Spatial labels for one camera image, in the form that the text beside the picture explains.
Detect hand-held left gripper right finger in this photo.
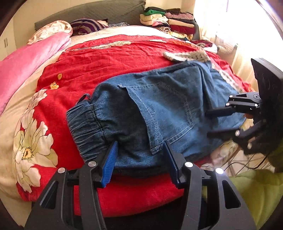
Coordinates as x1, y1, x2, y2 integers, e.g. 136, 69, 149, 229
162, 141, 257, 230

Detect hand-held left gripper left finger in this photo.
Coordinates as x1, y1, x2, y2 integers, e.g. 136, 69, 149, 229
24, 141, 120, 230

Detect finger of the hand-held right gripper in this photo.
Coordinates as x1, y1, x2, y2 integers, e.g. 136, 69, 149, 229
205, 92, 263, 117
207, 121, 266, 155

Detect blue denim pants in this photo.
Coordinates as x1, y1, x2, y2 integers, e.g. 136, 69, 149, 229
66, 49, 249, 177

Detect cream curtain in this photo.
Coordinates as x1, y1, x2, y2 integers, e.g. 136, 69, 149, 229
193, 0, 281, 91

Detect lime green garment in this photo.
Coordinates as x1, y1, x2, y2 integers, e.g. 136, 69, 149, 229
229, 153, 283, 226

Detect beige cushion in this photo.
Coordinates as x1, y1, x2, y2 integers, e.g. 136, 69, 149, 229
214, 35, 239, 54

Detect red floral bedsheet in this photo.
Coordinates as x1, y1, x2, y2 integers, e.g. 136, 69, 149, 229
0, 25, 252, 218

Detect stack of folded clothes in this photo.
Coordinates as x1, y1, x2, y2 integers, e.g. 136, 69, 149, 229
139, 7, 200, 41

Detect pink quilt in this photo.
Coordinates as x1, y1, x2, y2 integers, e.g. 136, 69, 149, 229
0, 31, 72, 115

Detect purple striped pillow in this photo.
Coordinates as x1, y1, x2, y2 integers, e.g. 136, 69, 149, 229
70, 18, 109, 36

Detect floral pillow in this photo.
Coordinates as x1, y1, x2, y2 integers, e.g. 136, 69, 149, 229
27, 20, 73, 45

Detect grey headboard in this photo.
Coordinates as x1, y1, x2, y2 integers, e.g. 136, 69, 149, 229
34, 0, 144, 31

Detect white wardrobe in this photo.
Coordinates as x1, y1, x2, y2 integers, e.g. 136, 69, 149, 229
0, 22, 22, 58

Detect black cable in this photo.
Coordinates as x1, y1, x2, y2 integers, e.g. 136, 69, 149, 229
222, 153, 270, 172

